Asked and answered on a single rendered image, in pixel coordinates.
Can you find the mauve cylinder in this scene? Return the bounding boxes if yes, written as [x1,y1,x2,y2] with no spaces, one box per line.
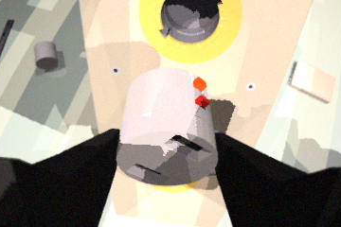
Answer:
[34,41,58,69]

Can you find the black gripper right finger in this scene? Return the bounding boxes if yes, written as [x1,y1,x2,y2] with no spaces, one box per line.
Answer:
[215,132,341,227]

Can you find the white cylinder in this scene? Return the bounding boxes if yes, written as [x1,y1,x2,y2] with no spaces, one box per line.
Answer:
[116,67,218,186]

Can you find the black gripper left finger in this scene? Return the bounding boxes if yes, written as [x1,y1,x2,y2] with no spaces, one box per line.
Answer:
[0,129,120,227]

